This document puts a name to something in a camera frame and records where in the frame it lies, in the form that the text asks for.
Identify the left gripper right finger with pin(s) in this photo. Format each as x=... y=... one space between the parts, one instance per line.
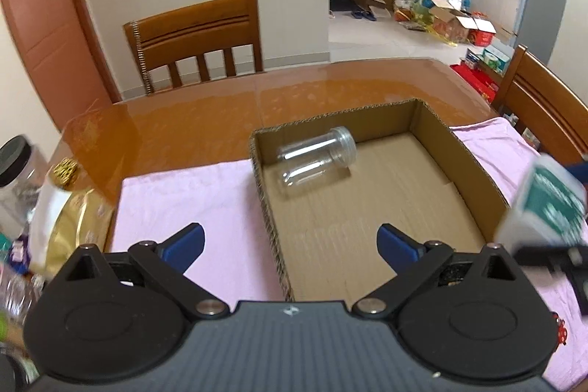
x=416 y=266

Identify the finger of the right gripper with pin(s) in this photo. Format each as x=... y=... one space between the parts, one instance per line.
x=551 y=256

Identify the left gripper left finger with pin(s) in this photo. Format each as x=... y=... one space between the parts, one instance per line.
x=163 y=265

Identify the white green-label bottle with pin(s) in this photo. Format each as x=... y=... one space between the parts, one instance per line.
x=549 y=208

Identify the pink table cloth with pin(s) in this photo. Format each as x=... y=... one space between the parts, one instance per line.
x=237 y=263

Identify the gold foil package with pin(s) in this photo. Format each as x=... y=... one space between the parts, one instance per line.
x=65 y=218

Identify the brown cardboard box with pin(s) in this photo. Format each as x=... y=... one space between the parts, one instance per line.
x=411 y=172

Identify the clear plastic jar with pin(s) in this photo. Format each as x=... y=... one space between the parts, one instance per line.
x=315 y=162

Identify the wooden chair right side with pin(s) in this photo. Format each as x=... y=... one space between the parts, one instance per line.
x=545 y=106

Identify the wooden chair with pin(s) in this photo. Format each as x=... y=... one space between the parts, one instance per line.
x=545 y=106
x=163 y=40

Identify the black-lid clear canister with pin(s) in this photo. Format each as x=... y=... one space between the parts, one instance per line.
x=23 y=171

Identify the open cardboard boxes on floor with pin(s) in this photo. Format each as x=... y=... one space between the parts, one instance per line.
x=457 y=27

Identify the wooden chair far side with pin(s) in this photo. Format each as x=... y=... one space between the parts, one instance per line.
x=163 y=40

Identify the grey refrigerator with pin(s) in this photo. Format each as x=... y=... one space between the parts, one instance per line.
x=537 y=25

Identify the brown wooden door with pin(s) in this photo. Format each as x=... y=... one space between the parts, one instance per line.
x=59 y=49

